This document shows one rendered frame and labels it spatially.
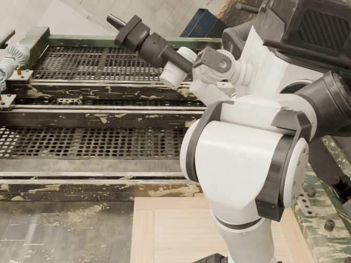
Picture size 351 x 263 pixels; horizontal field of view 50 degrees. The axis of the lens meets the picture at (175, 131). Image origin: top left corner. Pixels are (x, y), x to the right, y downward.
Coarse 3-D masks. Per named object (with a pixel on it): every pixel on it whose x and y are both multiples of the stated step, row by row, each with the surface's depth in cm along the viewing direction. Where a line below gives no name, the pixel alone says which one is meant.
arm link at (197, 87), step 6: (180, 48) 115; (186, 48) 114; (186, 54) 113; (192, 54) 113; (192, 72) 122; (192, 84) 121; (198, 84) 118; (204, 84) 117; (192, 90) 118; (198, 90) 117; (204, 90) 117
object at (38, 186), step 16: (0, 176) 118; (16, 176) 119; (32, 176) 119; (48, 176) 119; (64, 176) 119; (80, 176) 120; (96, 176) 120; (112, 176) 120; (128, 176) 120; (144, 176) 121; (160, 176) 121; (176, 176) 121; (0, 192) 117; (16, 192) 117; (32, 192) 117; (48, 192) 118; (64, 192) 118; (80, 192) 118; (96, 192) 118; (112, 192) 119; (128, 192) 119; (144, 192) 119; (160, 192) 119; (176, 192) 120; (192, 192) 120
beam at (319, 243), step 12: (312, 180) 125; (324, 192) 120; (312, 204) 115; (324, 204) 116; (300, 216) 111; (324, 216) 111; (336, 216) 111; (300, 228) 111; (312, 228) 107; (336, 228) 107; (312, 240) 103; (324, 240) 103; (336, 240) 103; (348, 240) 104; (312, 252) 102; (324, 252) 100; (336, 252) 100; (348, 252) 100
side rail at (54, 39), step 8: (56, 40) 239; (64, 40) 239; (72, 40) 239; (80, 40) 240; (88, 40) 240; (96, 40) 240; (104, 40) 240; (112, 40) 241; (168, 40) 243; (176, 40) 243; (184, 40) 244; (192, 40) 244; (200, 40) 245; (208, 40) 246; (216, 40) 246; (176, 48) 245; (192, 48) 245; (200, 48) 246; (216, 48) 246
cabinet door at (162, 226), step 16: (144, 208) 116; (160, 208) 116; (176, 208) 116; (192, 208) 116; (208, 208) 117; (288, 208) 118; (144, 224) 110; (160, 224) 111; (176, 224) 111; (192, 224) 111; (208, 224) 111; (272, 224) 112; (288, 224) 112; (144, 240) 105; (160, 240) 106; (176, 240) 106; (192, 240) 106; (208, 240) 106; (288, 240) 107; (304, 240) 107; (144, 256) 100; (160, 256) 101; (176, 256) 101; (192, 256) 101; (288, 256) 102; (304, 256) 102
